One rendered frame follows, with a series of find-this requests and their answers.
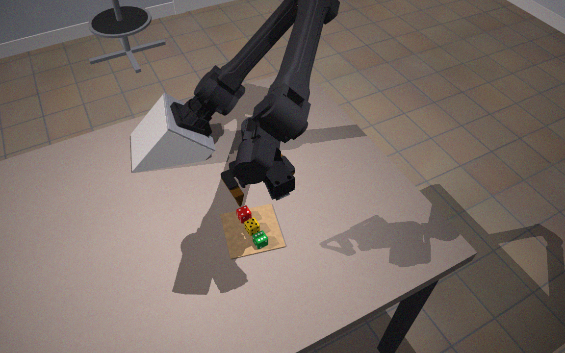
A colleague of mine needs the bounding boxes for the red dice with white pips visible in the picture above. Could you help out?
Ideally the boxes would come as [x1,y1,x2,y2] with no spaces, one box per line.
[236,205,252,223]

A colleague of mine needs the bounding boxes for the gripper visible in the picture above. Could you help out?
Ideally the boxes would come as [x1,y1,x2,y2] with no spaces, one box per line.
[221,154,295,206]

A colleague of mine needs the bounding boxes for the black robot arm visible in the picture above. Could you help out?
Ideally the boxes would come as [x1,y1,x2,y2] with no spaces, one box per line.
[170,0,340,200]

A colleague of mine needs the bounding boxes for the tan mat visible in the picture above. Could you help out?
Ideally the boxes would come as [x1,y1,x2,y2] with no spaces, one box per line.
[220,204,285,259]

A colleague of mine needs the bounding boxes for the green dice with white pips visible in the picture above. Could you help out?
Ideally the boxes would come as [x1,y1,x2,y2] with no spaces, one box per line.
[253,230,268,249]

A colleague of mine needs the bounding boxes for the yellow dice with black pips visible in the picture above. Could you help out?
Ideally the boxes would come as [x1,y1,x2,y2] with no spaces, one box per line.
[244,217,260,236]

